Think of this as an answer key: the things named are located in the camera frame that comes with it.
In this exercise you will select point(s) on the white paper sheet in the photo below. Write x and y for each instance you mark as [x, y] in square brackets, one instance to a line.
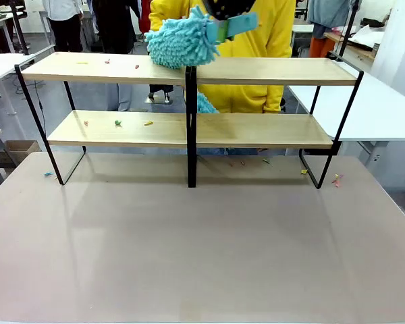
[368, 33]

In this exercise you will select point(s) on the teal chenille duster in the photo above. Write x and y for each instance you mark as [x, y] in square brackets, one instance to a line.
[207, 104]
[179, 40]

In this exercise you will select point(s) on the cardboard box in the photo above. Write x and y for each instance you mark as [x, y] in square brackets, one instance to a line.
[22, 152]

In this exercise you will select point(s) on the red garment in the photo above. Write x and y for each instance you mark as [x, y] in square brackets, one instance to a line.
[145, 15]

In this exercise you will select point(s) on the person white shirt black trousers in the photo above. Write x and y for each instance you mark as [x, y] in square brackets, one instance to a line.
[62, 23]

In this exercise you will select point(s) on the background desk with clutter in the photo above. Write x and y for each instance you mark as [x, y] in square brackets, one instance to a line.
[0, 20]

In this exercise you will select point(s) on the orange garment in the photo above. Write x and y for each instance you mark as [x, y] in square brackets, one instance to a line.
[319, 47]

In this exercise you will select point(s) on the person's left forearm yellow sleeve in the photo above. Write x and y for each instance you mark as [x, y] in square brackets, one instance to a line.
[273, 99]

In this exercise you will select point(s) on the person's right forearm yellow sleeve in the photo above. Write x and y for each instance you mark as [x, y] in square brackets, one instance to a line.
[158, 17]

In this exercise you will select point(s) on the wooden workbench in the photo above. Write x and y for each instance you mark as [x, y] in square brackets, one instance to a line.
[361, 50]

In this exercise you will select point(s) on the person in yellow hoodie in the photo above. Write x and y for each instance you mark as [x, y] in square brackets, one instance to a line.
[249, 94]

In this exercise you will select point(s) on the person in dark clothes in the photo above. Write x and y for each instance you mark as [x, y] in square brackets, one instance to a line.
[114, 23]

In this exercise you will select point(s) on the large white side table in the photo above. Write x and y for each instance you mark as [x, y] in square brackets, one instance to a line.
[374, 111]

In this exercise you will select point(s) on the wooden shelf unit black frame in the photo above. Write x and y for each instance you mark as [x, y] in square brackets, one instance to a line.
[273, 72]
[104, 72]

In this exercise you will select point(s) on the grey hanging jacket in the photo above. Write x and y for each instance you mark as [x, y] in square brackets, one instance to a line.
[330, 11]

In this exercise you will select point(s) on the black stand pole with base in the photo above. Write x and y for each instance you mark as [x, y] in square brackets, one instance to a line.
[349, 23]

